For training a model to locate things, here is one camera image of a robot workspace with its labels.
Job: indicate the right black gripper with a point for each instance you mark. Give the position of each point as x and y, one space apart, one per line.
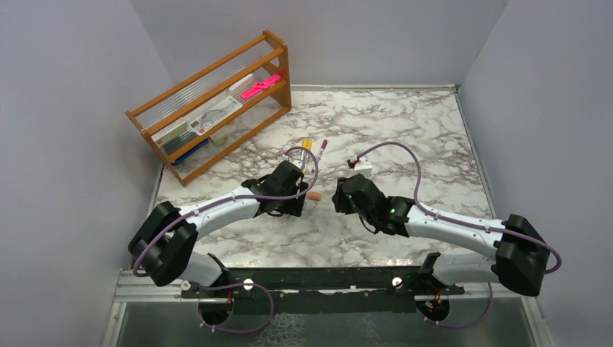
340 198

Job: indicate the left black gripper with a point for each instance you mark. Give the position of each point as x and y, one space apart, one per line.
293 208

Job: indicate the white grey pen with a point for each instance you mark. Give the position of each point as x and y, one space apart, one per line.
320 151

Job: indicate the white pen yellow end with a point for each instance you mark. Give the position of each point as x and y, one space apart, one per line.
306 162

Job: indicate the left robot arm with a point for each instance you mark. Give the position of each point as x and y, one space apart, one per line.
163 247

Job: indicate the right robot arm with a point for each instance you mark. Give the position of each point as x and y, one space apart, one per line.
509 252

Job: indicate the pink tool on rack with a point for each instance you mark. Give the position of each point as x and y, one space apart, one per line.
258 87

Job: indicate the white digital scale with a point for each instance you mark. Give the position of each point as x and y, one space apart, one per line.
211 113

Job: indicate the wooden rack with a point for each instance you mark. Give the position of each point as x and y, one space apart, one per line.
233 74

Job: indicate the green white box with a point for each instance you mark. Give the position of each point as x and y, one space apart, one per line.
169 137

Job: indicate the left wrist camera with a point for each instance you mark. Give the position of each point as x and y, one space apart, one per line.
298 163

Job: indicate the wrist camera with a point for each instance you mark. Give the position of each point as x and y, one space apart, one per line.
360 166
298 163

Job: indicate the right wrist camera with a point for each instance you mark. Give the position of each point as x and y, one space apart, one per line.
360 166

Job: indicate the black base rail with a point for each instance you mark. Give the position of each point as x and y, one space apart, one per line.
318 290

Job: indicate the aluminium frame rail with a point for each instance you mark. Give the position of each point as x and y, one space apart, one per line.
133 289

